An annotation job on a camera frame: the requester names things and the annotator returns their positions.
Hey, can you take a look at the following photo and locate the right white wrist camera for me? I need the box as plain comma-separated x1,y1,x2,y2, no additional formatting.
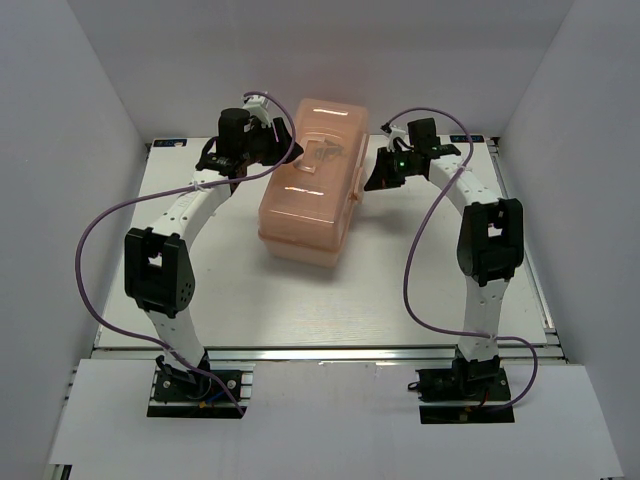
380,122,407,151

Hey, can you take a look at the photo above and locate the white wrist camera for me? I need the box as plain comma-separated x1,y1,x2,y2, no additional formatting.
380,122,407,151
243,95,270,124

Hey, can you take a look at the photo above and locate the blue label sticker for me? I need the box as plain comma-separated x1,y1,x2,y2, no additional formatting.
449,135,485,143
152,138,187,148

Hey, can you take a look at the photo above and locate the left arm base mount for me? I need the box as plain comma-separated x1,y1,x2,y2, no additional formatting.
146,355,253,419

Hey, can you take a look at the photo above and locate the blue label sticker right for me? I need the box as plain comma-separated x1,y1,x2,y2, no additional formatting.
449,135,485,143

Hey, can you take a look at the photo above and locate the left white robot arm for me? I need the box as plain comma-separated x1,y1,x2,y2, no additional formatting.
124,95,303,399

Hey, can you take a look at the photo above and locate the blue label sticker left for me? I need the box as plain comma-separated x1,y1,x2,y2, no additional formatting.
152,138,187,148

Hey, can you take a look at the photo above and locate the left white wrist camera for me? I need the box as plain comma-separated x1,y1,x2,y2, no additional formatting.
243,95,270,124

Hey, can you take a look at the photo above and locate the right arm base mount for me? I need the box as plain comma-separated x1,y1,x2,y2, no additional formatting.
407,368,515,425

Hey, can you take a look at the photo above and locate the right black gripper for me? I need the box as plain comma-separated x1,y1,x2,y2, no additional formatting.
363,146,415,192

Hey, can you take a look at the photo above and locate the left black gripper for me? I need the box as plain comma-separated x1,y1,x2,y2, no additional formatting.
241,119,305,168

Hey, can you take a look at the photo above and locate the pink plastic toolbox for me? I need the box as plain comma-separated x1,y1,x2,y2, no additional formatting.
258,99,369,268

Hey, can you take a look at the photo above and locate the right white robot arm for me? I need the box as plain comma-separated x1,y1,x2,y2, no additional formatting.
365,118,524,399

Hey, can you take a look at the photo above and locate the aluminium table front rail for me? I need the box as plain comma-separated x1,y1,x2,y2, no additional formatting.
204,347,566,364

